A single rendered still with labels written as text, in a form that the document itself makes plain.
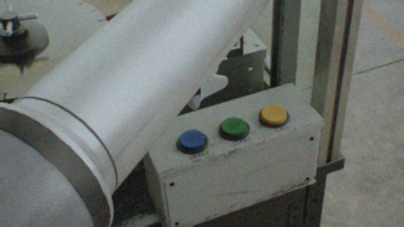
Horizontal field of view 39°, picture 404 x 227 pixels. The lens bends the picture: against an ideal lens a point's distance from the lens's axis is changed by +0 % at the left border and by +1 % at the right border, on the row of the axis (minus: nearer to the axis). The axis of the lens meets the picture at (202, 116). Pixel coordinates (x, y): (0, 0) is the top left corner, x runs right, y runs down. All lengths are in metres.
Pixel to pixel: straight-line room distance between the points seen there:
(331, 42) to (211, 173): 0.27
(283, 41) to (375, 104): 1.43
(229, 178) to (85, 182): 0.64
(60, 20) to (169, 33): 0.76
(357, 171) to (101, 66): 1.81
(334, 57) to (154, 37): 0.57
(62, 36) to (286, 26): 0.40
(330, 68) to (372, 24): 1.96
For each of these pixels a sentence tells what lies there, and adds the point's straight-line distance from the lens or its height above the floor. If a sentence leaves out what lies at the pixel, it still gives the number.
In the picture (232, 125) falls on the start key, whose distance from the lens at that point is 0.89.
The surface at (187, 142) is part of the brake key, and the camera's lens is 0.86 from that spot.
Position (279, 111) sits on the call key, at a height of 0.91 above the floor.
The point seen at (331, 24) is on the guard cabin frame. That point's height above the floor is 1.04.
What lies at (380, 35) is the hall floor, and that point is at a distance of 2.79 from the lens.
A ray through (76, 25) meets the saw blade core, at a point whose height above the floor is 0.95.
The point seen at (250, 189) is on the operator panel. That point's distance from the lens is 0.95.
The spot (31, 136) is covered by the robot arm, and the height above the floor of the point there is 1.33.
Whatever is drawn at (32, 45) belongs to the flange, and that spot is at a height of 0.96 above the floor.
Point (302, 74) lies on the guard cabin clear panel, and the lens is 1.04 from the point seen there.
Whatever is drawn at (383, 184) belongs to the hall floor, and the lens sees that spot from 2.07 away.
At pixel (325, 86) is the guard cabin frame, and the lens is 0.93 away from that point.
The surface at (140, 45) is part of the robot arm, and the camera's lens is 0.34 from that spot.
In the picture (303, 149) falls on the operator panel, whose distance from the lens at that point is 0.94.
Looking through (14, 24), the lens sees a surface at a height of 0.99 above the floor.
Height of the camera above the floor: 1.51
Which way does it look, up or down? 41 degrees down
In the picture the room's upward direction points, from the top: 4 degrees counter-clockwise
